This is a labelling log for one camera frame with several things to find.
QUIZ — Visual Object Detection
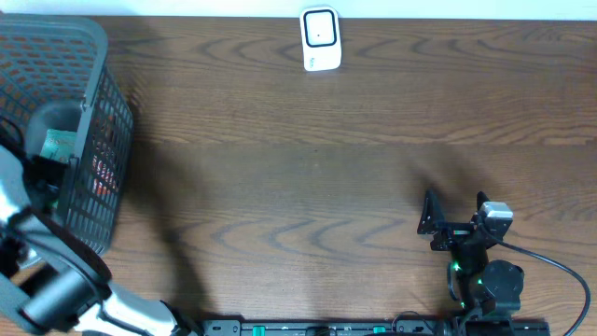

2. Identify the green tissue pack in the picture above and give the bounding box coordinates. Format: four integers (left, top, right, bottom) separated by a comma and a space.
40, 129, 76, 163

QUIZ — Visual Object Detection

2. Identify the orange Kleenex tissue pack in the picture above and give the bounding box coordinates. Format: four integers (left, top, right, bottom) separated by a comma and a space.
92, 156, 118, 195

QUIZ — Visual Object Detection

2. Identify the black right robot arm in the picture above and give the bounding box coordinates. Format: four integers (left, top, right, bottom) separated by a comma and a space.
417, 189, 524, 317

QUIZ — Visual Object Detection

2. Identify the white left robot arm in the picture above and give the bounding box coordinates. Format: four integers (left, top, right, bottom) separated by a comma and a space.
1, 145, 204, 335

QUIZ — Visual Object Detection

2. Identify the white barcode scanner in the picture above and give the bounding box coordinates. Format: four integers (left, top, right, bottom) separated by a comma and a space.
299, 7, 342, 72

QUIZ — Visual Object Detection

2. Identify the grey plastic mesh basket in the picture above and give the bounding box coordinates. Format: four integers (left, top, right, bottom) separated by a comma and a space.
1, 14, 133, 254

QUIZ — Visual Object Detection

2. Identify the black right camera cable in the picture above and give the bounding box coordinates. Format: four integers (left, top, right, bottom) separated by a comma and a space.
484, 228, 592, 336

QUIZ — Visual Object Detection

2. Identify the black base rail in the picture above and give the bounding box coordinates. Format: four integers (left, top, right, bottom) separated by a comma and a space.
200, 311, 550, 336

